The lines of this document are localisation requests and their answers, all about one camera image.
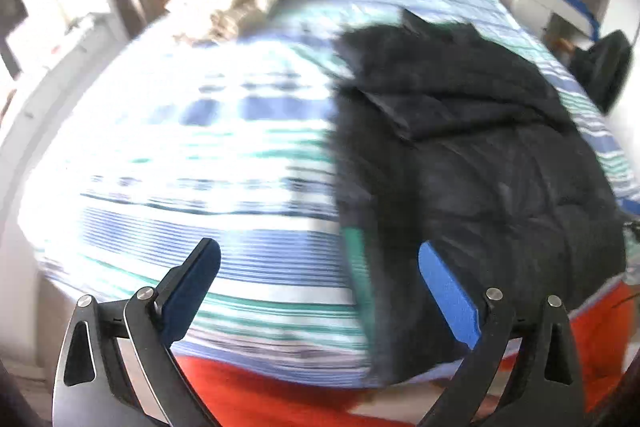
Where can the striped blue green bedspread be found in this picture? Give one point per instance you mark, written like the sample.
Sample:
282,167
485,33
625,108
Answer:
175,142

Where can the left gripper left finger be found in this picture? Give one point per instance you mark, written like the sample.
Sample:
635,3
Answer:
92,387

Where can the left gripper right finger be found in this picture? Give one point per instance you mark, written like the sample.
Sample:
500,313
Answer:
545,386

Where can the black jacket on chair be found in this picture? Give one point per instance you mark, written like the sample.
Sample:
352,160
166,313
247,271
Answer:
602,69

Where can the blue cloth on desk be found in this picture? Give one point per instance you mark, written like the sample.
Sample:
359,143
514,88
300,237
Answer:
585,11

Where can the orange red rug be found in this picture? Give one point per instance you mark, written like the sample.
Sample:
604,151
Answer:
237,397

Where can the black puffer jacket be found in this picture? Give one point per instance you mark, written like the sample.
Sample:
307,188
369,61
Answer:
446,139

